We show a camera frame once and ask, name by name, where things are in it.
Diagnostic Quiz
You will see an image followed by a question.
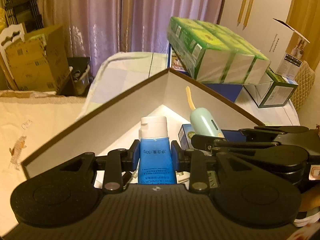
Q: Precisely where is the blue white medicine box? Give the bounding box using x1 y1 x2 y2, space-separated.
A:
178 124 195 150

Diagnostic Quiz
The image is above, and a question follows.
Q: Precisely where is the blue white cream tube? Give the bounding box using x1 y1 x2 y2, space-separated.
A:
138 116 176 185

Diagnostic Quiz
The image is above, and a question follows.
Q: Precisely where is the white power adapter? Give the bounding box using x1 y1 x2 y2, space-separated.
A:
176 172 190 184

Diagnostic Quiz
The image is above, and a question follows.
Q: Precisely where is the green white carton box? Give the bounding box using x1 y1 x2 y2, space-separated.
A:
244 68 298 108

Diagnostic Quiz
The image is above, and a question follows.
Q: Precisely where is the beige quilted cushion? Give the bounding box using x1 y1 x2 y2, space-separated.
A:
290 61 316 111

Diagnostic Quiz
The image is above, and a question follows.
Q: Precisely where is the brown cardboard storage box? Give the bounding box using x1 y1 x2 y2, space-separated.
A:
21 69 263 179

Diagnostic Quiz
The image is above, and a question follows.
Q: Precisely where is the checkered bed sheet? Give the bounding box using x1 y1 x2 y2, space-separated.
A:
78 52 300 126

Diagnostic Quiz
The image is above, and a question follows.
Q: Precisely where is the green tissue box pack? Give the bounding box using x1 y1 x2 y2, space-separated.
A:
167 16 270 85

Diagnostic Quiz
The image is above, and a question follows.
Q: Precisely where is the black bag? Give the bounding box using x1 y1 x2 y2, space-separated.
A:
67 57 91 95

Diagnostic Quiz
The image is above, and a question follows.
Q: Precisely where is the white tall product box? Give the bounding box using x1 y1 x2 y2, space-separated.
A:
261 18 310 80

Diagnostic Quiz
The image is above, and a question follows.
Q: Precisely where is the cream cartoon blanket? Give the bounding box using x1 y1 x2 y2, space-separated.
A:
1 90 85 235

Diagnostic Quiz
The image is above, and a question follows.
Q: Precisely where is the yellow cardboard box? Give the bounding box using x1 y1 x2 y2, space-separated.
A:
5 25 69 92

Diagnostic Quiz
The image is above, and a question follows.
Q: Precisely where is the purple curtain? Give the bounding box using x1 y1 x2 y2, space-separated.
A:
37 0 222 74

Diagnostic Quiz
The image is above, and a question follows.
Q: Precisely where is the white carved chair back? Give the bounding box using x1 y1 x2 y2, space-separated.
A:
1 23 26 90

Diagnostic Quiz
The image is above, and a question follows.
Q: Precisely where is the yellow plastic bag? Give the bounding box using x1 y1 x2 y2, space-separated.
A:
0 8 7 33

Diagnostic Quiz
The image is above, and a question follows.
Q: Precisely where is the black folding cart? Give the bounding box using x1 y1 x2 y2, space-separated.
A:
1 0 44 32

